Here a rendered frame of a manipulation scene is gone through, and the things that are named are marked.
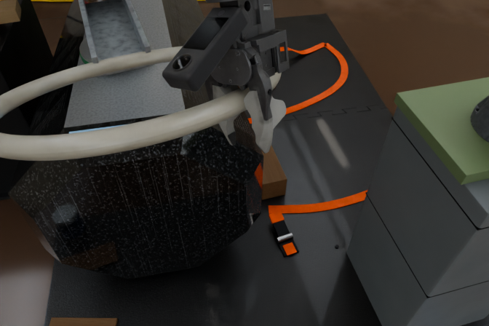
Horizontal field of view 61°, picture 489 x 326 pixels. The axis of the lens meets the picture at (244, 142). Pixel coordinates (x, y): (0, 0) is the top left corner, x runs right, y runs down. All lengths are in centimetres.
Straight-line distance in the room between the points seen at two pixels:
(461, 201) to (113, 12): 99
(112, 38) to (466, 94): 96
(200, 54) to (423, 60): 271
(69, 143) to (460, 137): 93
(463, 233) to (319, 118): 142
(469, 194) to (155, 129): 80
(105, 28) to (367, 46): 230
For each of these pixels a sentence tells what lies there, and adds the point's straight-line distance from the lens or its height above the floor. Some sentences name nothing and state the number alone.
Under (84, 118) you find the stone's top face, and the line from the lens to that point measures 125.
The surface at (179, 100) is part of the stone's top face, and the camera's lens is 124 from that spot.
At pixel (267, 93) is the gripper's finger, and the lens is 50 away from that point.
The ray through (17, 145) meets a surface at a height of 126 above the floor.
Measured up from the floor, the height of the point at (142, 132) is 128.
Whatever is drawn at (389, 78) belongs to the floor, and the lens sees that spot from 285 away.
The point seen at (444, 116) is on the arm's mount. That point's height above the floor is 88.
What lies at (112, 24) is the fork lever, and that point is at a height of 108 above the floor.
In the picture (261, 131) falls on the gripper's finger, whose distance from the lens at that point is 53.
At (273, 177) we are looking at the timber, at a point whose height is 13.
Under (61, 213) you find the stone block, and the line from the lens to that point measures 139.
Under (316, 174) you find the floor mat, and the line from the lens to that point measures 211.
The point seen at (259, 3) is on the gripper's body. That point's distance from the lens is 54.
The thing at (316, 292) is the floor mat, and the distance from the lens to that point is 177.
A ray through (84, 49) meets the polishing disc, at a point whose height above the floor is 88.
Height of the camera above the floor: 161
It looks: 46 degrees down
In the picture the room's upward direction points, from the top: straight up
